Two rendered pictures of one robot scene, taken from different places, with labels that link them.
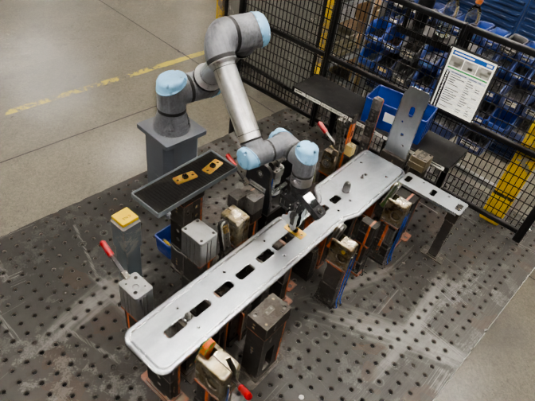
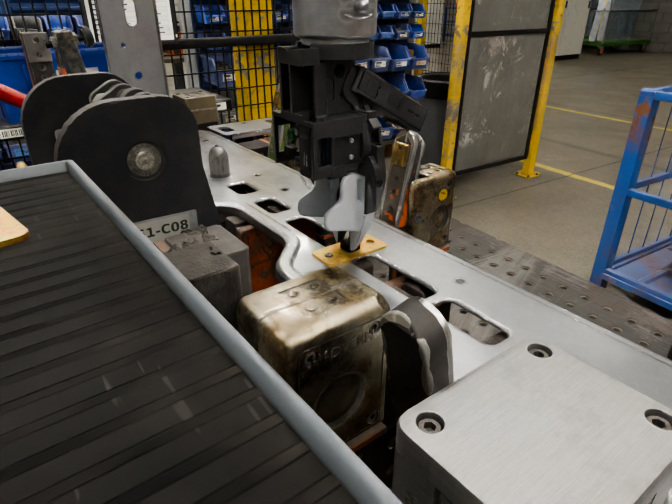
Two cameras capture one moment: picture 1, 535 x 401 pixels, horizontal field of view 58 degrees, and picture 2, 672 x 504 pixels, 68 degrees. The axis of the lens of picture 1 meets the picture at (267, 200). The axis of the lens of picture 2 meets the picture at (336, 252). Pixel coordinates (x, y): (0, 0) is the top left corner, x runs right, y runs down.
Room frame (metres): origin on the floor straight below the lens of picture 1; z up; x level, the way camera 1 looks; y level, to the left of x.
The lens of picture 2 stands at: (1.12, 0.37, 1.26)
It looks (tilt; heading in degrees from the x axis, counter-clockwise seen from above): 27 degrees down; 289
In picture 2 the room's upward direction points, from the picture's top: straight up
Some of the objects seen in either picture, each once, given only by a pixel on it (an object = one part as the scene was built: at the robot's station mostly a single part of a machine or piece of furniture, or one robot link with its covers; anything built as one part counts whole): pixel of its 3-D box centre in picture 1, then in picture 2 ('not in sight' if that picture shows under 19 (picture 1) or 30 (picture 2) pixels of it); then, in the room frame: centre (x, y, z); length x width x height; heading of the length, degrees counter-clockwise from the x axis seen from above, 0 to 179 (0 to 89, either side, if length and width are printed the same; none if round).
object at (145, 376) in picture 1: (163, 366); not in sight; (0.74, 0.23, 0.84); 0.18 x 0.06 x 0.29; 56
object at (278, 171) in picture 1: (268, 201); (149, 312); (1.46, -0.01, 0.94); 0.18 x 0.13 x 0.49; 146
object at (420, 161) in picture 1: (409, 185); (203, 170); (1.80, -0.64, 0.88); 0.08 x 0.08 x 0.36; 56
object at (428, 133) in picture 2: not in sight; (444, 125); (1.58, -3.58, 0.36); 0.50 x 0.50 x 0.73
